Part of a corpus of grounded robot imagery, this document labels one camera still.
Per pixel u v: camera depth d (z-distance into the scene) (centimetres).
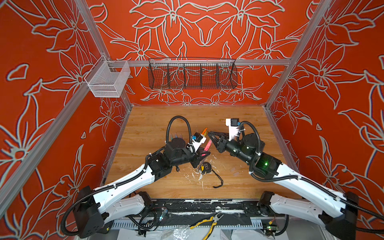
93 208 39
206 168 83
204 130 104
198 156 59
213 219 70
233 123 57
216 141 63
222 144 56
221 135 58
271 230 68
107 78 93
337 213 39
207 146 64
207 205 75
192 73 98
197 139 58
